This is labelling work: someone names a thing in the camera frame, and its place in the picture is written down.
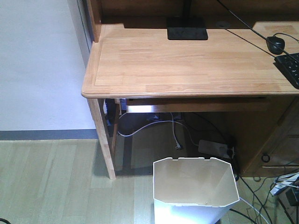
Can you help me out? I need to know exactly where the white plastic trash bin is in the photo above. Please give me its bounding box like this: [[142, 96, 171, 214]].
[[153, 157, 240, 224]]

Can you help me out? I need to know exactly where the wooden desk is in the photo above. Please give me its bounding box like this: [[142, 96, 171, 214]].
[[81, 0, 299, 179]]

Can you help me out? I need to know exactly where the grey power strip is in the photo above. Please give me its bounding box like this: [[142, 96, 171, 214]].
[[198, 140, 235, 159]]

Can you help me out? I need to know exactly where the black monitor stand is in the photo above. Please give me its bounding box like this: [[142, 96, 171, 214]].
[[166, 0, 208, 41]]

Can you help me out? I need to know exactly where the black computer mouse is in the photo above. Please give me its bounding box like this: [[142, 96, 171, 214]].
[[266, 36, 285, 55]]

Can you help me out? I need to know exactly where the black keyboard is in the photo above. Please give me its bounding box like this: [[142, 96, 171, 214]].
[[274, 53, 299, 89]]

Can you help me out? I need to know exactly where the white cable under desk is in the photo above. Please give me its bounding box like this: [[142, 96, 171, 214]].
[[117, 112, 199, 150]]

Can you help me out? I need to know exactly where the black cable across desk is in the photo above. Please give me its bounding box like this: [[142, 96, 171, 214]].
[[216, 0, 299, 58]]

